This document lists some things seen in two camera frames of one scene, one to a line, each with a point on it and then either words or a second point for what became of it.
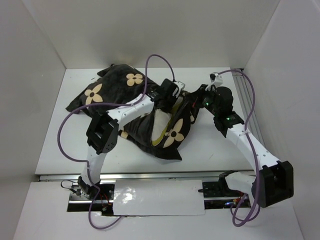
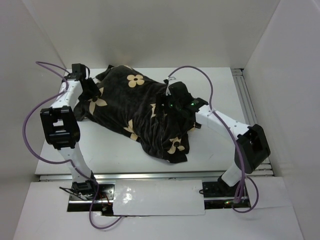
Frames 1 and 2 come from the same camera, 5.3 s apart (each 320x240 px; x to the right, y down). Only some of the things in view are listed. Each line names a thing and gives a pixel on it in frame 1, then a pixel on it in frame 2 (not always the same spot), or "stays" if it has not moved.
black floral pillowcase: (161, 132) stays
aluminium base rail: (133, 176) stays
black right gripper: (202, 91) → (173, 111)
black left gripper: (173, 95) → (94, 92)
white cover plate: (158, 197) stays
